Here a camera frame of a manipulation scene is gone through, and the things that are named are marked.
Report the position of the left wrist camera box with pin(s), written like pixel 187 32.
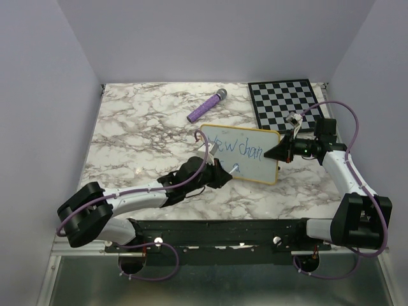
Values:
pixel 208 152

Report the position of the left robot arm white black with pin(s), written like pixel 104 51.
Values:
pixel 92 212

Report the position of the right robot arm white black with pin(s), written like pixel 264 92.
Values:
pixel 362 215

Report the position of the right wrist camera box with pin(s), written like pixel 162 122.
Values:
pixel 295 119

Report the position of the black grey chessboard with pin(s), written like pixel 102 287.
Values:
pixel 273 101

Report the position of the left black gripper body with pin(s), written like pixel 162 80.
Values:
pixel 210 178

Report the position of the yellow framed whiteboard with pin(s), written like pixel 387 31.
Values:
pixel 243 148

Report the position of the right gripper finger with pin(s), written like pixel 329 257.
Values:
pixel 286 141
pixel 279 153

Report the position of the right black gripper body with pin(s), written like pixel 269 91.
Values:
pixel 301 146

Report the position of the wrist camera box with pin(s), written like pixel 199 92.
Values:
pixel 208 152
pixel 295 119

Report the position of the purple toy microphone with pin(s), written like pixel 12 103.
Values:
pixel 207 105

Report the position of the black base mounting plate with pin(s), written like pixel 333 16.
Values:
pixel 218 242

